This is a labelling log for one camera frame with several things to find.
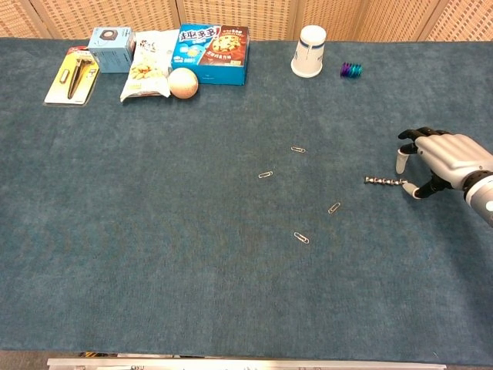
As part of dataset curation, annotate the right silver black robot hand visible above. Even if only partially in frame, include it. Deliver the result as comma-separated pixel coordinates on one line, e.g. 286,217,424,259
395,126,493,200

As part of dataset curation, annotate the metal bead chain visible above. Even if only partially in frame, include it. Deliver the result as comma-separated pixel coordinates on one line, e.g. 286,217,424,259
364,176,408,187

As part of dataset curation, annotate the purple teal spring toy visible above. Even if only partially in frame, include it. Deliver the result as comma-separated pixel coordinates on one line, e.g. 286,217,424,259
340,62,364,79

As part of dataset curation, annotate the white paper cup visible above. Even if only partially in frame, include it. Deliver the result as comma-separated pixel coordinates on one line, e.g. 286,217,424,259
290,25,327,79

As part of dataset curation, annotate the wicker folding screen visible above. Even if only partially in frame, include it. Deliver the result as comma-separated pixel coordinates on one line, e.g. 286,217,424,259
0,0,493,42

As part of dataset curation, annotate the blue cookie box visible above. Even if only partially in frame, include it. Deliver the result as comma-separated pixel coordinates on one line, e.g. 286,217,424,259
170,23,250,86

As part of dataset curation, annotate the beige ball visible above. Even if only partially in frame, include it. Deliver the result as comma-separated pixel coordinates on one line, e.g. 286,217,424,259
167,67,200,100

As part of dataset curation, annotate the teal felt table cover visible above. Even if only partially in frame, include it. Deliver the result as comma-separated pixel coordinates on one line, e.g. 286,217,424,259
0,37,493,365

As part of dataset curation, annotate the white peanut snack bag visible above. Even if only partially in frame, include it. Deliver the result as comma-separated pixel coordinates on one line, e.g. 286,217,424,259
119,29,180,103

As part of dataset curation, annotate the small light blue box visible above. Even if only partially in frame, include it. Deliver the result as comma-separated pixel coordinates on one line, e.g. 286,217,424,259
87,26,136,74

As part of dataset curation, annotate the yellow razor blister pack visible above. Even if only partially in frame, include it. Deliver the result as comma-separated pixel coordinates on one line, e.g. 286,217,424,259
43,45,101,106

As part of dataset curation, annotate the aluminium rail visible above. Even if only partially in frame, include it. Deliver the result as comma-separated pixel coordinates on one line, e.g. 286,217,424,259
46,357,448,370

